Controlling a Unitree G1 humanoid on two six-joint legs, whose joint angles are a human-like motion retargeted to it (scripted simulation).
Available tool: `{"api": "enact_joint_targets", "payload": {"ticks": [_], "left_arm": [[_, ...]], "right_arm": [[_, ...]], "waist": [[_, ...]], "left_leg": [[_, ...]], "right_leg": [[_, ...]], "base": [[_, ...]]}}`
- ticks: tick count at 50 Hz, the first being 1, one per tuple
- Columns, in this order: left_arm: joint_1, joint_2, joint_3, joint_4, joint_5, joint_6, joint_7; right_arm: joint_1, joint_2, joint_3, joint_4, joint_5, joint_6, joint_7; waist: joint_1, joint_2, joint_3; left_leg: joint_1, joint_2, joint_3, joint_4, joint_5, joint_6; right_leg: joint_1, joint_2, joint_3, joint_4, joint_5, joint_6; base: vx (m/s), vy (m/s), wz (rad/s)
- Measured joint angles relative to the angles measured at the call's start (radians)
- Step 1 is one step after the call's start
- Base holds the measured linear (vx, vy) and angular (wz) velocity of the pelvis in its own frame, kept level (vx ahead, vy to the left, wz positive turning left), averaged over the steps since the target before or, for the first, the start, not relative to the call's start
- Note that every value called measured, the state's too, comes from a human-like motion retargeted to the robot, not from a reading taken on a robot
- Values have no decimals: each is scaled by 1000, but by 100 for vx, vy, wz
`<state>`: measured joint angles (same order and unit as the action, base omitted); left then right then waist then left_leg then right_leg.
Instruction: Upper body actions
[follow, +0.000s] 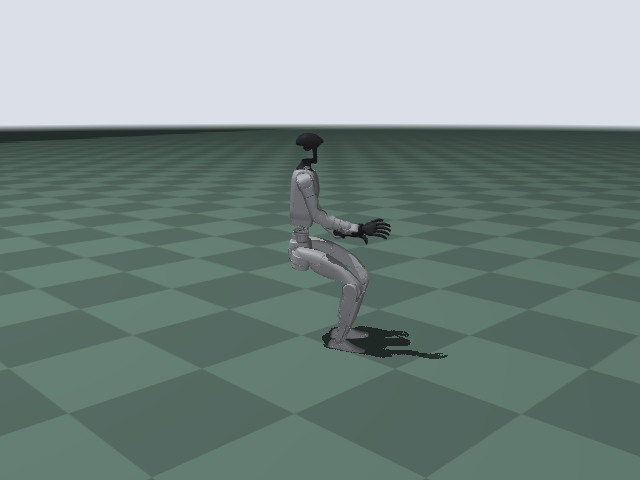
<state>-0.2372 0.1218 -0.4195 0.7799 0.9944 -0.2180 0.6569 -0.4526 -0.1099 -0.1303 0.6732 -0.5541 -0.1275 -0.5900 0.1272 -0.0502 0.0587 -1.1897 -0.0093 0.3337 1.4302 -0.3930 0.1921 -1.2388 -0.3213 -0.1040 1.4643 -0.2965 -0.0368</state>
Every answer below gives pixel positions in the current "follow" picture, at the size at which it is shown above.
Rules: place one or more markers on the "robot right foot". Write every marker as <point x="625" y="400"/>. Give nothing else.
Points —
<point x="346" y="346"/>

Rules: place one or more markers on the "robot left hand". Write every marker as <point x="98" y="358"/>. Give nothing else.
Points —
<point x="336" y="233"/>

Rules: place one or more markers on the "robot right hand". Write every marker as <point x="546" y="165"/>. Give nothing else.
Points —
<point x="370" y="229"/>

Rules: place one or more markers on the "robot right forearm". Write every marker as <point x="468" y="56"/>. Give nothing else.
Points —
<point x="331" y="222"/>

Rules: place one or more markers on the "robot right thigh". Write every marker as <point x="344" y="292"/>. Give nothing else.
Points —
<point x="325" y="265"/>

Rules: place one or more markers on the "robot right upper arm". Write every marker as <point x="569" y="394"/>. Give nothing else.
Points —
<point x="305" y="184"/>

